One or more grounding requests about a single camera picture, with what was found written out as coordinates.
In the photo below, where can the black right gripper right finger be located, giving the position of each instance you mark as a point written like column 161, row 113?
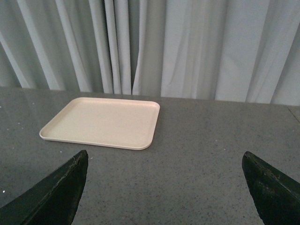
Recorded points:
column 276, row 196

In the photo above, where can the beige rectangular plastic tray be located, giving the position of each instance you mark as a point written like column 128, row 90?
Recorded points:
column 107, row 122

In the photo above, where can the light grey pleated curtain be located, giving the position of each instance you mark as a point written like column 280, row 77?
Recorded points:
column 234, row 50

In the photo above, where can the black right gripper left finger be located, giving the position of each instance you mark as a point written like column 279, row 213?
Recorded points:
column 52, row 201

